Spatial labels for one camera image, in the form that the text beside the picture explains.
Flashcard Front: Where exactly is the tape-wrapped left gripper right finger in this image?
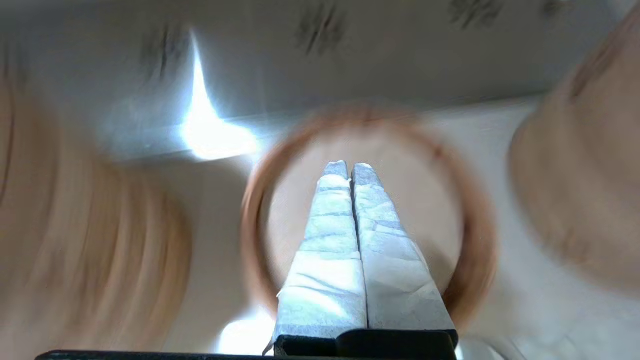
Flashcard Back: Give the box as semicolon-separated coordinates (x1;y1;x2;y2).
351;162;457;332

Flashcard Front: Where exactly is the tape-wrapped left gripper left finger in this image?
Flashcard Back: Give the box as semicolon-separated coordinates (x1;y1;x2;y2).
274;160;369;341

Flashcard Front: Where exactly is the steel vent panel with flower holes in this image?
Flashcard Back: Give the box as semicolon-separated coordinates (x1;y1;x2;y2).
0;0;621;161

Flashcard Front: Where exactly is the wide bamboo steamer stack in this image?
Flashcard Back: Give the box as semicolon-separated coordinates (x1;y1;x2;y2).
0;75;193;353

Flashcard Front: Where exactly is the tall bamboo steamer basket stack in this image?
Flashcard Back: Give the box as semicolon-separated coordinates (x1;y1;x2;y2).
507;5;640;301

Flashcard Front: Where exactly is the beige mesh steamer liner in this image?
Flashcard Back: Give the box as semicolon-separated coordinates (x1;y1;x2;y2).
265;127;466;296

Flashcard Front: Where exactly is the single bamboo steamer tray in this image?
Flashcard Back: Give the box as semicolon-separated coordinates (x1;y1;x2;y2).
241;107;500;331

